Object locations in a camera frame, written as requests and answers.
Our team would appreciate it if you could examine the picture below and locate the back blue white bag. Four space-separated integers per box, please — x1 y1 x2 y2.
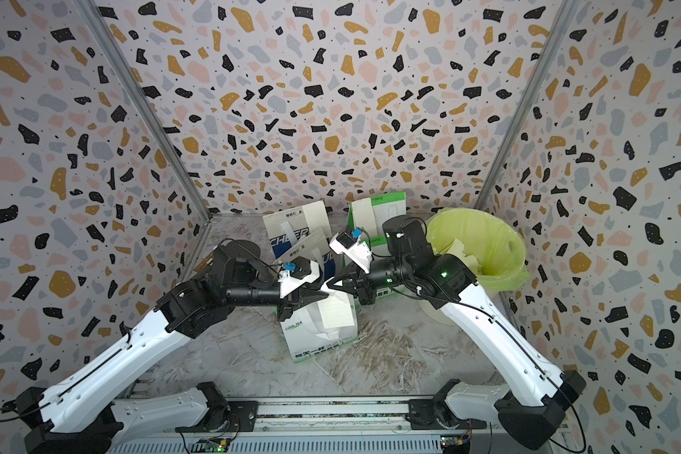
263 206 310 258

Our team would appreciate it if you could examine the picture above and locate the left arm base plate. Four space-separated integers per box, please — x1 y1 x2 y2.
175 400 259 433

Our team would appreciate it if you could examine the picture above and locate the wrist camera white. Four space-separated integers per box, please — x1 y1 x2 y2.
329 228 373 274
278 257 321 298

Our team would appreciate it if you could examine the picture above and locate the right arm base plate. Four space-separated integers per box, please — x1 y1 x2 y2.
406 398 487 431

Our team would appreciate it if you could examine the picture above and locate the white trash bin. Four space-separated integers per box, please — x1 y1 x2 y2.
418 300 457 327

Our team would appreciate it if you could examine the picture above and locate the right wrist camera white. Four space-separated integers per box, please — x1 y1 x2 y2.
329 228 373 274

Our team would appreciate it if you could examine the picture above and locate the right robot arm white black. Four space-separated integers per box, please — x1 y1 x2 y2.
327 215 586 449

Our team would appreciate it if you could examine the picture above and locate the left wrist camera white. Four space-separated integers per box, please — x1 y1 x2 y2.
278 257 321 298

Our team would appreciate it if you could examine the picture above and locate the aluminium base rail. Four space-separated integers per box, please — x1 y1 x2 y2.
84 395 574 454

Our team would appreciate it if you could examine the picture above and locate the right corner aluminium post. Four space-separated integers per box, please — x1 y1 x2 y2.
474 0 580 210

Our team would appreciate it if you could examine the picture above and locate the corner aluminium post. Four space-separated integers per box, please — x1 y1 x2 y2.
474 0 580 210
70 0 212 219

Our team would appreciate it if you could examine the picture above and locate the blue white bag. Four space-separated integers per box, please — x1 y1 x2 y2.
279 230 337 280
263 206 310 258

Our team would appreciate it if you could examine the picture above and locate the front blue white bag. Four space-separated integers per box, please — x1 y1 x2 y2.
279 230 337 280

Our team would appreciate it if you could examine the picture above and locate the left corner aluminium post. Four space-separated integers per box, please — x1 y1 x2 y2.
70 0 212 219

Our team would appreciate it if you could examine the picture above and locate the yellow-green bin liner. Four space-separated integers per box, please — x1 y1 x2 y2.
427 208 530 296

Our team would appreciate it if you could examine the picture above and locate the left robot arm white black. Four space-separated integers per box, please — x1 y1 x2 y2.
0 239 325 453

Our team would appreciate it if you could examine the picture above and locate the green white bag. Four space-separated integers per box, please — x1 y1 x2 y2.
342 236 403 298
281 301 359 363
348 191 407 238

